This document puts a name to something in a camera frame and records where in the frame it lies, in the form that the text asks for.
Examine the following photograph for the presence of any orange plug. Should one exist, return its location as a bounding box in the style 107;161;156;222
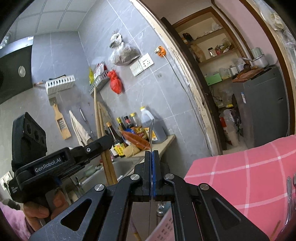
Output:
154;46;166;57

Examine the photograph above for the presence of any white wall basket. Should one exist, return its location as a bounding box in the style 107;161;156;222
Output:
45;75;75;96

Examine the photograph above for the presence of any large oil jug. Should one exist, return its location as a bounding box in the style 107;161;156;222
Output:
140;106;167;144

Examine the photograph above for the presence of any white perforated utensil holder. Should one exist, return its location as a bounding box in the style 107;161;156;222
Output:
146;208;175;241

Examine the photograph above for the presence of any red plastic bag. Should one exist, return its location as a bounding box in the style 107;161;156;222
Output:
107;70;122;94

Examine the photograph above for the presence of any metal pot on cabinet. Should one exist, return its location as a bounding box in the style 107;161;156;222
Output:
242;47;269;68

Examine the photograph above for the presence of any grey wall shelf rack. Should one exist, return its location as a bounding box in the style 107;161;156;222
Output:
89;70;109;94

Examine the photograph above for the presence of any clear bag of dried goods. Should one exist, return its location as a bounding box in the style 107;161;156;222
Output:
109;33;140;65

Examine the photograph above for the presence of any dark grey cabinet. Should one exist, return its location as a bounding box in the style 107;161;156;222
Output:
232;66;288;149

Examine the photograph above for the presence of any wooden grater board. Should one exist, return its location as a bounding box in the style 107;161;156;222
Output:
49;97;71;140

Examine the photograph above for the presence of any stainless steel spoon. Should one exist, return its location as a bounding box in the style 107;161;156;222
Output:
285;176;293;225

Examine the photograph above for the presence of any pink plaid tablecloth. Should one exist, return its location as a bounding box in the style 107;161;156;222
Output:
145;134;296;241

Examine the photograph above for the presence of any dark soy sauce bottle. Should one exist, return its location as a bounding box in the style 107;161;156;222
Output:
106;122;126;157

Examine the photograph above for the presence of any green box on shelf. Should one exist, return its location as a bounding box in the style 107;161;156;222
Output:
205;73;222;86

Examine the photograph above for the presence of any person's left hand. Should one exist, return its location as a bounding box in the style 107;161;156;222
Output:
23;190;69;231

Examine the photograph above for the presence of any hanging dish towel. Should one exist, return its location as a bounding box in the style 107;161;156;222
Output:
69;110;91;146

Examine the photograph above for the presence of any wall switch and socket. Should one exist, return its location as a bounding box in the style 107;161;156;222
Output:
130;53;154;76

